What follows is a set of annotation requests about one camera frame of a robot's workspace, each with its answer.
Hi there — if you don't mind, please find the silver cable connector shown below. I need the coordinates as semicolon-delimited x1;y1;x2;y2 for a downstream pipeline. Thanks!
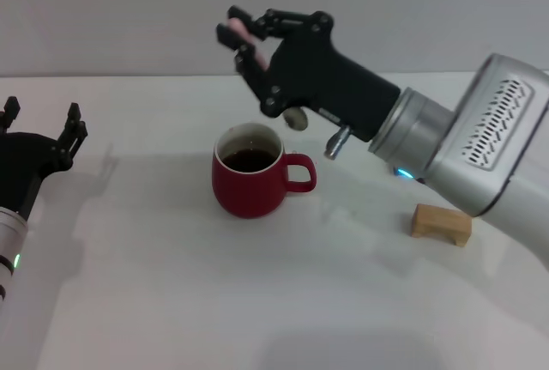
323;124;353;161

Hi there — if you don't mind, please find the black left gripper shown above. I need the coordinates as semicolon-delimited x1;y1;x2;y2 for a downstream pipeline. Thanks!
0;96;89;221

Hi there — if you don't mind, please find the pink handled metal spoon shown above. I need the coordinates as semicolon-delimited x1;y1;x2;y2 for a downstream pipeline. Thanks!
226;17;311;132

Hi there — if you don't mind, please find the red ceramic coffee cup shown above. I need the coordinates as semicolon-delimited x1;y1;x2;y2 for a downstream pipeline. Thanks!
211;122;317;220

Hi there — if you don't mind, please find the light wooden notched block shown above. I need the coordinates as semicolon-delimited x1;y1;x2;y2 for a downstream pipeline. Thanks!
410;203;473;250

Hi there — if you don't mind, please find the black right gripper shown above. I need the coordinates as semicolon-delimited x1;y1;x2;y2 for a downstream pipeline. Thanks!
216;5;402;143

